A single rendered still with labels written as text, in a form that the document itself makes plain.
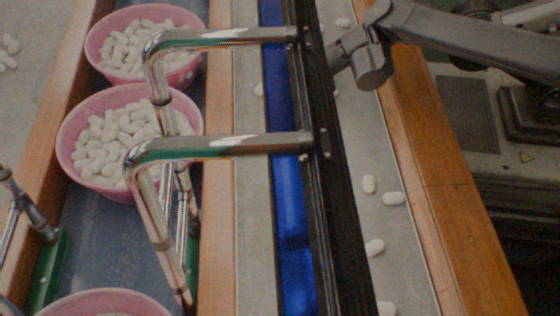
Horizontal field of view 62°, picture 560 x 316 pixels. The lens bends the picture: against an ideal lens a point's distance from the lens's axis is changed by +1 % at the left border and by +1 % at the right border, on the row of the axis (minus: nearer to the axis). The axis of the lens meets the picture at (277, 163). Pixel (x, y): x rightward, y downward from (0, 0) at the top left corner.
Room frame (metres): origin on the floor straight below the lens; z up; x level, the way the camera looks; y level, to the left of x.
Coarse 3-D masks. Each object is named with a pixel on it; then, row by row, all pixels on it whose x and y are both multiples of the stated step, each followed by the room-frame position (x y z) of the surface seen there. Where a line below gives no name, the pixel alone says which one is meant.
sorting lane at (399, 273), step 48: (240, 0) 1.06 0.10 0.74; (336, 0) 1.07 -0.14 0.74; (240, 96) 0.71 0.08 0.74; (384, 144) 0.59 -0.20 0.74; (240, 192) 0.47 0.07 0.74; (384, 192) 0.47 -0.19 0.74; (240, 240) 0.37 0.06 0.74; (384, 240) 0.38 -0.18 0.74; (240, 288) 0.29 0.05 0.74; (384, 288) 0.29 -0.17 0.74; (432, 288) 0.30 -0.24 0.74
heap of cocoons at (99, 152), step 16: (112, 112) 0.66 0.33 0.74; (128, 112) 0.66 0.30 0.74; (144, 112) 0.66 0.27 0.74; (176, 112) 0.67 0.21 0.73; (96, 128) 0.61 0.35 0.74; (112, 128) 0.61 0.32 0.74; (128, 128) 0.61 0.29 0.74; (144, 128) 0.62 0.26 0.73; (192, 128) 0.63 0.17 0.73; (80, 144) 0.58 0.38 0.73; (96, 144) 0.58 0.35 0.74; (112, 144) 0.57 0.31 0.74; (128, 144) 0.58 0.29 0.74; (80, 160) 0.53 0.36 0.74; (96, 160) 0.53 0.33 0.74; (112, 160) 0.54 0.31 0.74; (96, 176) 0.51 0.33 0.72; (112, 176) 0.51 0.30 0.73
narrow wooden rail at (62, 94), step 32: (96, 0) 1.01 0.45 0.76; (64, 32) 0.88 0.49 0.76; (64, 64) 0.77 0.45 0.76; (64, 96) 0.68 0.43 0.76; (32, 128) 0.59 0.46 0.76; (32, 160) 0.51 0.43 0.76; (32, 192) 0.44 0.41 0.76; (64, 192) 0.50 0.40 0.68; (0, 224) 0.38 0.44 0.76; (32, 256) 0.34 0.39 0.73; (0, 288) 0.27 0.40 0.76
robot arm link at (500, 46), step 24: (408, 0) 0.72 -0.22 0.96; (384, 24) 0.70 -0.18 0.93; (408, 24) 0.67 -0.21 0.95; (432, 24) 0.64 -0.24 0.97; (456, 24) 0.62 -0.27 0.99; (480, 24) 0.59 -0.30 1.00; (432, 48) 0.64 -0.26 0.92; (456, 48) 0.58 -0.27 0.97; (480, 48) 0.56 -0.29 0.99; (504, 48) 0.54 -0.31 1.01; (528, 48) 0.52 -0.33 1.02; (552, 48) 0.50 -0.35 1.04; (528, 72) 0.49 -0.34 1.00; (552, 72) 0.46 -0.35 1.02
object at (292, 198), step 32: (256, 0) 0.57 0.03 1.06; (288, 0) 0.48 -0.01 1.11; (320, 32) 0.49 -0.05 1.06; (288, 64) 0.38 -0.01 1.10; (320, 64) 0.41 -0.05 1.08; (288, 96) 0.34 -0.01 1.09; (320, 96) 0.34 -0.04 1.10; (288, 128) 0.30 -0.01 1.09; (320, 128) 0.29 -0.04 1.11; (288, 160) 0.27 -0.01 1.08; (320, 160) 0.25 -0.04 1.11; (288, 192) 0.23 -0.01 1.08; (320, 192) 0.21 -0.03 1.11; (352, 192) 0.25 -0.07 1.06; (288, 224) 0.20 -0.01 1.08; (320, 224) 0.18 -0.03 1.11; (352, 224) 0.21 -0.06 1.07; (288, 256) 0.18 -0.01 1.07; (320, 256) 0.16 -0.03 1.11; (352, 256) 0.17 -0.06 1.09; (288, 288) 0.15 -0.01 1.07; (320, 288) 0.14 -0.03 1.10; (352, 288) 0.14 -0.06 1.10
